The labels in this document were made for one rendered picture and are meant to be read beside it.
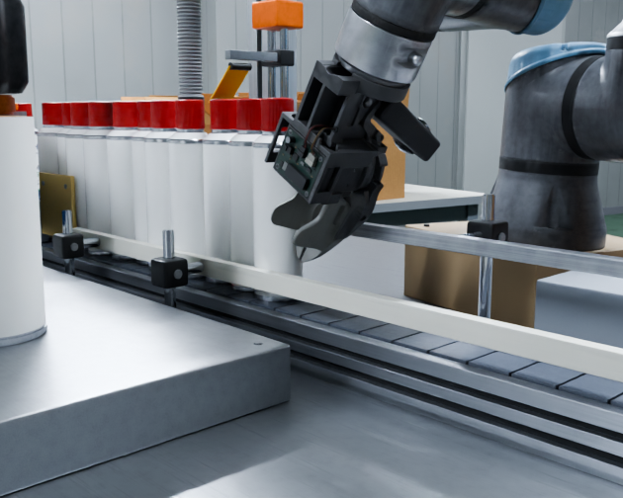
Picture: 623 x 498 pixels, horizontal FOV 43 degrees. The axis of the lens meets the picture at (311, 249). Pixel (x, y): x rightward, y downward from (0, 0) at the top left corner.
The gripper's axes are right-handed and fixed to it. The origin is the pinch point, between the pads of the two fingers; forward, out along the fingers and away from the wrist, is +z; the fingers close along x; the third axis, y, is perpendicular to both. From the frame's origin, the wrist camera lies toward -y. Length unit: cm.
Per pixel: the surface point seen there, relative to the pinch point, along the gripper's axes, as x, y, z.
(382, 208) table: -88, -136, 71
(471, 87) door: -331, -534, 150
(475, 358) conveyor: 22.2, 3.4, -6.4
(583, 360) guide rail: 29.4, 4.9, -13.5
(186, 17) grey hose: -41.8, -8.4, -6.0
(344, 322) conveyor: 9.7, 3.4, 0.7
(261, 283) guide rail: -0.2, 4.9, 3.8
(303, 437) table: 19.0, 15.9, 1.1
